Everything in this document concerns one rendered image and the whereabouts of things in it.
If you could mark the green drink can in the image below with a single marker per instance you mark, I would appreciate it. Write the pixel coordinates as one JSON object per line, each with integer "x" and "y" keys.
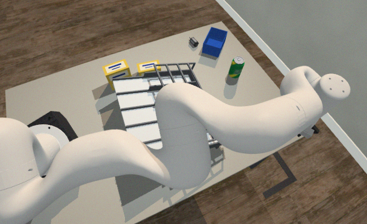
{"x": 236, "y": 67}

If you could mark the blue open bin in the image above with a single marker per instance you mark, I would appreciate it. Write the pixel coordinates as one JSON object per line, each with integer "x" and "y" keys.
{"x": 214, "y": 44}

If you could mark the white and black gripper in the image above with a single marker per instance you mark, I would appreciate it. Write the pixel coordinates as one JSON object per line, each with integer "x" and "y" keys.
{"x": 316, "y": 130}

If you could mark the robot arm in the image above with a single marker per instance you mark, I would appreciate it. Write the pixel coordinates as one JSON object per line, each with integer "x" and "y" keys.
{"x": 184, "y": 112}

